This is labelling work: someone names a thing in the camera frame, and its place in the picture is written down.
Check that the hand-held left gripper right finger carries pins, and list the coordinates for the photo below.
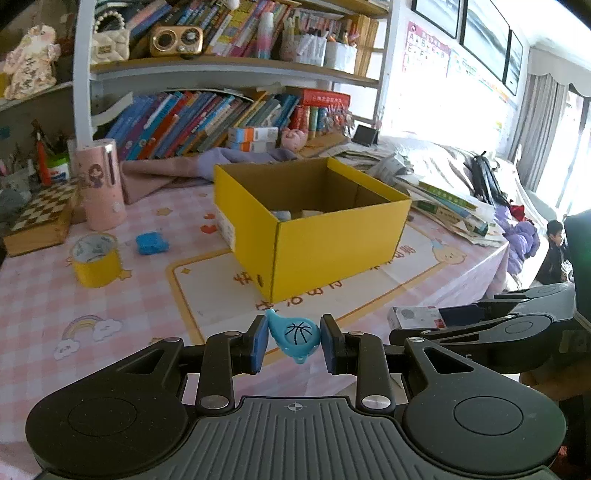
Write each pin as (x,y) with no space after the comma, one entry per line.
(327,344)

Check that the pile of books and papers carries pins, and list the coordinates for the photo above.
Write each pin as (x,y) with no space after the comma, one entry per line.
(438,198)

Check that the white bookshelf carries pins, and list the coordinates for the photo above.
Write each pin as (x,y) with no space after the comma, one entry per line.
(85,92)

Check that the yellow tape roll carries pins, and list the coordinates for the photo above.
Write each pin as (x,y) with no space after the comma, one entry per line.
(99,272)

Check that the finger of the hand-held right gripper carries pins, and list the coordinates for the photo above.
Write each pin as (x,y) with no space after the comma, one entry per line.
(461,333)
(503,307)

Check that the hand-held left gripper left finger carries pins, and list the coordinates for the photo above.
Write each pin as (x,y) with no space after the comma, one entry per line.
(258,344)

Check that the stack of shelf books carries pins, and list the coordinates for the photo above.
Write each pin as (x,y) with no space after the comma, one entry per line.
(231,23)

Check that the purple clothing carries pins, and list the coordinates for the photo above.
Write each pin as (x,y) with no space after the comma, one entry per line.
(521,240)

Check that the pink cylinder container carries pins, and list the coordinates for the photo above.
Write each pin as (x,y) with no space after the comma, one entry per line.
(99,189)

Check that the blue crumpled toy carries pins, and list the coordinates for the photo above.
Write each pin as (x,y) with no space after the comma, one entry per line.
(151,243)

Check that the small black screen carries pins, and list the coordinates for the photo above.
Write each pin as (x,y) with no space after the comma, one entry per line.
(365,136)

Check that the white pen holder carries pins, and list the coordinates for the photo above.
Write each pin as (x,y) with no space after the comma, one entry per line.
(304,46)

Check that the grey cloth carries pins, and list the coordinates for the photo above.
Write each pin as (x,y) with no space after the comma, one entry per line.
(11,205)

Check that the row of colourful books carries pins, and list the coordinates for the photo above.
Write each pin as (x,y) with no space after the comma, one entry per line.
(194,120)

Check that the wooden retro radio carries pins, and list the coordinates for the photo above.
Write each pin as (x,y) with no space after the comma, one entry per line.
(178,41)

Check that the wall poster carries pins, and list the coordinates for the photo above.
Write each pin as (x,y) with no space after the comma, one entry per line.
(425,50)

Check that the pink pastel bottle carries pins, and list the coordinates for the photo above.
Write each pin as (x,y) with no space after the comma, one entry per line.
(266,34)

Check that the red book box set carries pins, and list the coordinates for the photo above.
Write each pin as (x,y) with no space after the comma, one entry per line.
(323,104)

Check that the small white red carton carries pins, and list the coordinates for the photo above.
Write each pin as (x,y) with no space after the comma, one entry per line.
(413,317)

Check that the black backpack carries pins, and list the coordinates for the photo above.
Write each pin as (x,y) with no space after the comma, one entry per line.
(489,180)

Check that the black framed picture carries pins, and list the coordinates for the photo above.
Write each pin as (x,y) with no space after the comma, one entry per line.
(514,64)
(487,37)
(438,16)

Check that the pink checkered tablecloth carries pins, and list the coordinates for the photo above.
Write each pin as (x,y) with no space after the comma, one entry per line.
(46,295)

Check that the grey curtain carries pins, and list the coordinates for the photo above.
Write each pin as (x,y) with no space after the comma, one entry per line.
(545,129)

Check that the yellow cardboard box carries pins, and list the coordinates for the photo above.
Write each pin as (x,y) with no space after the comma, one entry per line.
(332,249)

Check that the green white tub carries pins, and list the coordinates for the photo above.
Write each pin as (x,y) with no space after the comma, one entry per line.
(57,170)

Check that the white quilted handbag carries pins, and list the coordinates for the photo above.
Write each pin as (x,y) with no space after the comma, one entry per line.
(110,44)

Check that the purple cloth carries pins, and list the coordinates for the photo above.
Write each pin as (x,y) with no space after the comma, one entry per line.
(166,170)

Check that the orange white carton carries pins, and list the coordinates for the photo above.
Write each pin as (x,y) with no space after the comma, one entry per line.
(253,146)
(254,134)

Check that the wooden chessboard box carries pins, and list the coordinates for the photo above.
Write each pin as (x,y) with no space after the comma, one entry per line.
(41,217)

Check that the pink plush toy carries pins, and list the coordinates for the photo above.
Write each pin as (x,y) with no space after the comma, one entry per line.
(30,64)

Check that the blue teardrop basketball toy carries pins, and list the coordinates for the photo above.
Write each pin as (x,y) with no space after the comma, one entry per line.
(295,333)

